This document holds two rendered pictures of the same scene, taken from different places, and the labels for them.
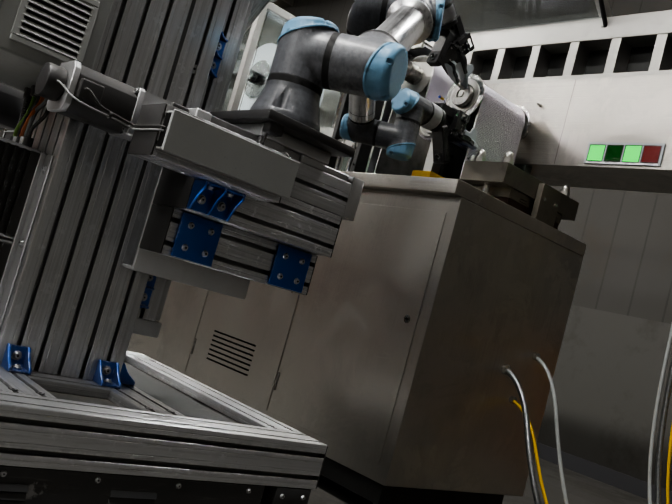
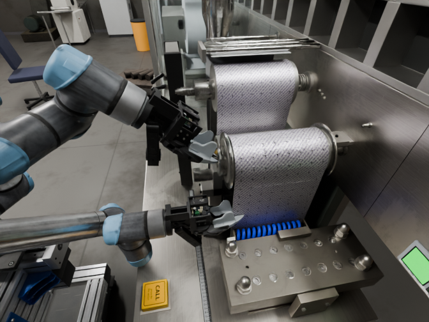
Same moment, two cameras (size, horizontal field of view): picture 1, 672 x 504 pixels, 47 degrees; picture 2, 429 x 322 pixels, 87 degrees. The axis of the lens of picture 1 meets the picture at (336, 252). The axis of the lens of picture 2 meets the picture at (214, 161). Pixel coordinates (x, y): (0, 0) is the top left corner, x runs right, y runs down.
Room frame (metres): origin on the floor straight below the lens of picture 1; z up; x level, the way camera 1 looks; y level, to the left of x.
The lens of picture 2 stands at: (1.99, -0.47, 1.63)
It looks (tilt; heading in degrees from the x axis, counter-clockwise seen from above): 40 degrees down; 31
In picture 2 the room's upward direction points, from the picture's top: straight up
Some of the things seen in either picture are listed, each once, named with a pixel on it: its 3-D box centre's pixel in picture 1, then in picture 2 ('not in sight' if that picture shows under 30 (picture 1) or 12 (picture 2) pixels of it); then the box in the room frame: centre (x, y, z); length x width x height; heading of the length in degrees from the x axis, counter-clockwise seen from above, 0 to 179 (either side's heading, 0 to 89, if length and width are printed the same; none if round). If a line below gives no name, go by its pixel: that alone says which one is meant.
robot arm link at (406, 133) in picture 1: (397, 138); (134, 243); (2.17, -0.08, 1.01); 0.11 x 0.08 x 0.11; 77
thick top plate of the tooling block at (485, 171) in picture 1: (521, 191); (294, 263); (2.36, -0.50, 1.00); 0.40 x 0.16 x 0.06; 131
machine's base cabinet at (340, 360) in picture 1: (240, 300); not in sight; (3.13, 0.32, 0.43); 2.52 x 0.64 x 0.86; 41
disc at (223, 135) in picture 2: (464, 96); (225, 160); (2.39, -0.26, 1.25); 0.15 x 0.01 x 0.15; 41
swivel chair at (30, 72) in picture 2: not in sight; (27, 70); (3.42, 3.53, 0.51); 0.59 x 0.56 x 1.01; 125
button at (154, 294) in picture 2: (428, 178); (155, 294); (2.11, -0.19, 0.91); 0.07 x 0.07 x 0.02; 41
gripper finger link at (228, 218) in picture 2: (472, 137); (228, 217); (2.32, -0.31, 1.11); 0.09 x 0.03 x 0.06; 130
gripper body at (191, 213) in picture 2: (447, 123); (189, 217); (2.27, -0.22, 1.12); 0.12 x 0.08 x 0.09; 131
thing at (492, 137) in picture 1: (492, 151); (272, 206); (2.42, -0.40, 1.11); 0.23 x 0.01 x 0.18; 131
